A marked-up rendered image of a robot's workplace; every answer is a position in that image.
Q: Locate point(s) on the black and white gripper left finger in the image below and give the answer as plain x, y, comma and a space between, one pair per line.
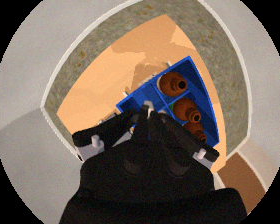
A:
94, 140

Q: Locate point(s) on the grey rectangular tray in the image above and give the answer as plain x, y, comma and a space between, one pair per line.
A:
125, 136

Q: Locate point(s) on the blue plastic crate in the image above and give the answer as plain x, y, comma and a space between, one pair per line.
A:
197, 93

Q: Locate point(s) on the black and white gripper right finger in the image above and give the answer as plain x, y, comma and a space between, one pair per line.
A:
178, 158

